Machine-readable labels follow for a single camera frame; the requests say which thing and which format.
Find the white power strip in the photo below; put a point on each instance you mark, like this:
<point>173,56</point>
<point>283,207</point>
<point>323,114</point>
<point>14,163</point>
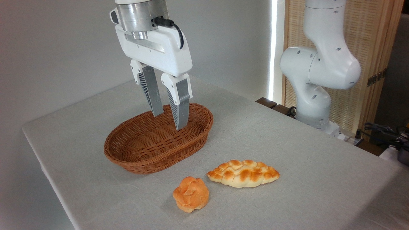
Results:
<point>353,140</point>

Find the dark metal screen hinge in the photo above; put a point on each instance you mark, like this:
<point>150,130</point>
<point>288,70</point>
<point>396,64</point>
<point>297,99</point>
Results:
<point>377,77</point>

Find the light grey tablecloth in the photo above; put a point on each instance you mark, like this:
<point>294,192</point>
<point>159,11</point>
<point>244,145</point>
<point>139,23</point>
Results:
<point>287,143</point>

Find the long braided bread loaf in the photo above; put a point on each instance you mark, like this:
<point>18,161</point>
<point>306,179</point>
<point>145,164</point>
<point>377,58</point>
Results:
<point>244,174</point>

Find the dark wooden board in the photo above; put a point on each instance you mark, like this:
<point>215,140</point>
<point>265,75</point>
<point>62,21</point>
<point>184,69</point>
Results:
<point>268,103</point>

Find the brown oval wicker basket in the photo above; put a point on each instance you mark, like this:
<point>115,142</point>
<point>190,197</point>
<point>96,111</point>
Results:
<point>153,150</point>

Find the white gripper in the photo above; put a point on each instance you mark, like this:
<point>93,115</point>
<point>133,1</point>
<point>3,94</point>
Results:
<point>166,48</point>

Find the wooden bamboo screen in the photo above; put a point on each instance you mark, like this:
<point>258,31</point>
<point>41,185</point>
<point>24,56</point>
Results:
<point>370,32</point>

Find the round orange bread roll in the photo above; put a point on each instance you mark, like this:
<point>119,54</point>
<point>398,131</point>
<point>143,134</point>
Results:
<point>191,195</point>

